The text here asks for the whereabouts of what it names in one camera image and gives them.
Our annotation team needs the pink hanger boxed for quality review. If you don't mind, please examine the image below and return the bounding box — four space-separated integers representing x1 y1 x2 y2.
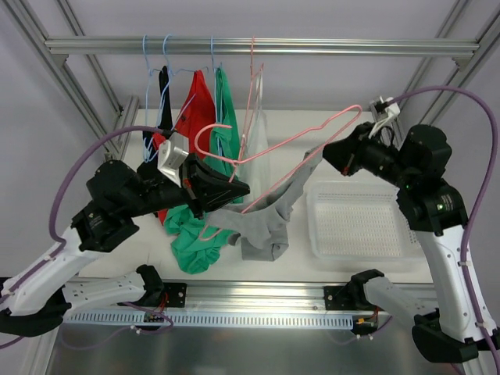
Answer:
194 104 364 241
238 35 264 161

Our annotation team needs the white tank top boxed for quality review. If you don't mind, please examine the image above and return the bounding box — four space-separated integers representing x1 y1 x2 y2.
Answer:
238 76 270 203

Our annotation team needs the grey tank top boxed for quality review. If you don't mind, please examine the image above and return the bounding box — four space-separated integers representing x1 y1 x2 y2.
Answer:
207 146 322 262

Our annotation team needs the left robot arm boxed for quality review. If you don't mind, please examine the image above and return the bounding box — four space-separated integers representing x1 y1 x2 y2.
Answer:
1 155 250 338

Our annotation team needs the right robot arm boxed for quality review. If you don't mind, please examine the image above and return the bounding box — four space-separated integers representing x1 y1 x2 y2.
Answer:
323 123 499 364

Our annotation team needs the green tank top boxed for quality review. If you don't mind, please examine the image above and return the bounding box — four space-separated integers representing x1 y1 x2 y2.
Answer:
163 68 242 274

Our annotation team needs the red tank top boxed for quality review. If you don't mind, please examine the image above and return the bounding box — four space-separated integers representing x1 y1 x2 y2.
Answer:
152 70 216 224

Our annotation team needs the black tank top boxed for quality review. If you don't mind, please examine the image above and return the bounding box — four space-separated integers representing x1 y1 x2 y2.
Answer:
137 66 173 180

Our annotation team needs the blue hanger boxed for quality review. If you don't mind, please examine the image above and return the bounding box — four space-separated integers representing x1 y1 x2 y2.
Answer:
209 35 218 79
156 34 194 130
141 34 159 163

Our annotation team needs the blue hanger leftmost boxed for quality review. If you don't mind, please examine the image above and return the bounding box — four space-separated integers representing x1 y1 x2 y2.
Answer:
141 34 159 163

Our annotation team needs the white plastic basket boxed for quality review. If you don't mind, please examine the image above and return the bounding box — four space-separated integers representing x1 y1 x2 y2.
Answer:
306 181 424 262

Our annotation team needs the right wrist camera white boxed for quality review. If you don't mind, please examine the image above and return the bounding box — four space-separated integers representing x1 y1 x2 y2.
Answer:
369 96 401 138

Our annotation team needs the front aluminium rail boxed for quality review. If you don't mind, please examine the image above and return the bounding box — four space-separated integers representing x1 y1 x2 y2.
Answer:
43 273 326 314

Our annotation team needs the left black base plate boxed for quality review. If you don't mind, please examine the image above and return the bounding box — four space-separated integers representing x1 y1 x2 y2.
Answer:
133 282 188 309

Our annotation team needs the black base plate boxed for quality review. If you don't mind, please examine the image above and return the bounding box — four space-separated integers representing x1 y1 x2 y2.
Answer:
323 285 363 311
133 282 188 309

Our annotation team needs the aluminium hanging rail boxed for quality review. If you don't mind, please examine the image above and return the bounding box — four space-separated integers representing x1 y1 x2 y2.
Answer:
45 36 480 58

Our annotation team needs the white slotted cable duct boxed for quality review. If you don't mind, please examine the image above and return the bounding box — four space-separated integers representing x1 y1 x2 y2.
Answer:
65 309 354 330

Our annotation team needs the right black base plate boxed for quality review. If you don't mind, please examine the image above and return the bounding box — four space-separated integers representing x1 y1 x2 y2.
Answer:
323 285 363 311

